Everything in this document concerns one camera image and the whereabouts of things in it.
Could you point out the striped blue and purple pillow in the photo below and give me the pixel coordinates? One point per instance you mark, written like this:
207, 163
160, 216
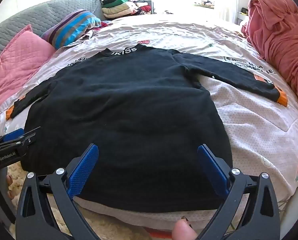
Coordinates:
71, 27

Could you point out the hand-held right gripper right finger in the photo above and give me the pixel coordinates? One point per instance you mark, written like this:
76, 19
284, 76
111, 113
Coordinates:
212, 170

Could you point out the white side table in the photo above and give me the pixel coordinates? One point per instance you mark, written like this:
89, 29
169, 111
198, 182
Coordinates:
241, 17

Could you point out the black sweater with orange cuffs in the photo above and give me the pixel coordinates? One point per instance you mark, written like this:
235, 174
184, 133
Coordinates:
126, 105

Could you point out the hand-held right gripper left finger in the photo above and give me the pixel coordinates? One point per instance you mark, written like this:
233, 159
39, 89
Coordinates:
85, 170

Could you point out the white curtain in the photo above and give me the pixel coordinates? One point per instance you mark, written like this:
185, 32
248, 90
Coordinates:
226, 5

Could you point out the pink quilted blanket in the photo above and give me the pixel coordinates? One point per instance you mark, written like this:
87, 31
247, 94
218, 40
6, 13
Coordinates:
16, 62

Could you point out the crumpled salmon pink blanket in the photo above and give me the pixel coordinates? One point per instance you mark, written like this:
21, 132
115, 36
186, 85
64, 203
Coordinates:
276, 30

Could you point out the person's left hand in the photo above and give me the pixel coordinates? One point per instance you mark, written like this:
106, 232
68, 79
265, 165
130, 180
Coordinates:
9, 180

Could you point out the pile of folded clothes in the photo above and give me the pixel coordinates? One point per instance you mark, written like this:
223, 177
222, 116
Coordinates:
119, 8

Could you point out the grey quilted headboard cushion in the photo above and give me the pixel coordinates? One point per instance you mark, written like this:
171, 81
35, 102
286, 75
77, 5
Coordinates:
34, 17

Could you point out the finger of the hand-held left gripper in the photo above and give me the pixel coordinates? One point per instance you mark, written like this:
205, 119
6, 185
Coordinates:
26, 140
13, 134

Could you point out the windowsill clutter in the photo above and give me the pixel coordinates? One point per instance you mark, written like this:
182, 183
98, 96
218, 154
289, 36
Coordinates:
203, 3

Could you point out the pale pink printed duvet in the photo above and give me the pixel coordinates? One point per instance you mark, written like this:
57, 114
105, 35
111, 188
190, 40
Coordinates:
251, 120

